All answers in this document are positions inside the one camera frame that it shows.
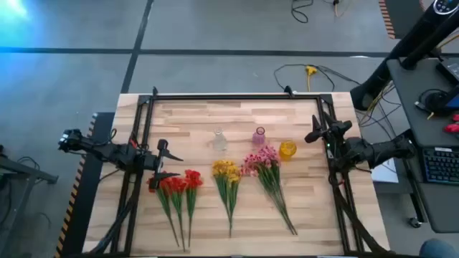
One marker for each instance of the pink artificial flower stem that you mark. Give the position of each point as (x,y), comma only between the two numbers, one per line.
(260,161)
(269,153)
(247,165)

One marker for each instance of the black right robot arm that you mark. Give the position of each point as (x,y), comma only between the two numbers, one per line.
(380,150)

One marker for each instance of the yellow dimpled glass vase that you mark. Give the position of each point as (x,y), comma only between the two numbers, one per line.
(287,149)

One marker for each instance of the black backlit keyboard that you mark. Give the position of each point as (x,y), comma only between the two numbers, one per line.
(443,165)

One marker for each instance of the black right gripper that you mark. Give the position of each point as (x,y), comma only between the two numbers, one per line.
(339,128)

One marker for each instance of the yellow power plug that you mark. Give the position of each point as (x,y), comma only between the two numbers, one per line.
(310,70)

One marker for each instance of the black hazard-striped platform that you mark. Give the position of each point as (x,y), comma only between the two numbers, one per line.
(84,215)

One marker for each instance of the black frame clamp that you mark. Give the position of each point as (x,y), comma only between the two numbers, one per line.
(288,90)
(155,91)

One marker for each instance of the white paper sheet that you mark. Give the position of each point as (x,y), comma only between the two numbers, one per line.
(385,172)

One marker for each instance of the red artificial flower stem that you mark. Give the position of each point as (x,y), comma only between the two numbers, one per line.
(193,179)
(165,186)
(178,184)

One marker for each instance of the grey side desk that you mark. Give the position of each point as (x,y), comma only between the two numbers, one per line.
(412,107)

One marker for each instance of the black laptop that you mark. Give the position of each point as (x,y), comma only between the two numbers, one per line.
(450,70)

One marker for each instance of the black caster wheel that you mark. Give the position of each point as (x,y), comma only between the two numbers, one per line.
(415,222)

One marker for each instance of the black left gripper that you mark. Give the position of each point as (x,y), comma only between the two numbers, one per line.
(162,144)

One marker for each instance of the red plastic object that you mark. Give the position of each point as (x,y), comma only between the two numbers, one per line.
(452,128)
(456,117)

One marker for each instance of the grey metal side table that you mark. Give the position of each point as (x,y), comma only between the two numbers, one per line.
(21,172)

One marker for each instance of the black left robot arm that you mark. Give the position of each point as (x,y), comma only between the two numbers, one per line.
(104,150)

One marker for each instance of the blue lit screen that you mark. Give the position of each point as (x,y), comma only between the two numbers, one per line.
(453,98)

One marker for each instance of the person's leg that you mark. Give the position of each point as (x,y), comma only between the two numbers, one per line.
(437,249)

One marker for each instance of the dark hazard-striped floor mat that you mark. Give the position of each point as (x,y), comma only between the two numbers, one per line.
(405,18)

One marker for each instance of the clear ribbed glass vase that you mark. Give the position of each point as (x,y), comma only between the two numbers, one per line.
(219,142)

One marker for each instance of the black tower fan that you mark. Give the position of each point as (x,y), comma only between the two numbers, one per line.
(412,43)

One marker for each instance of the pink glass vase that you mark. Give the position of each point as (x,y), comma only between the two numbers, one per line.
(258,137)

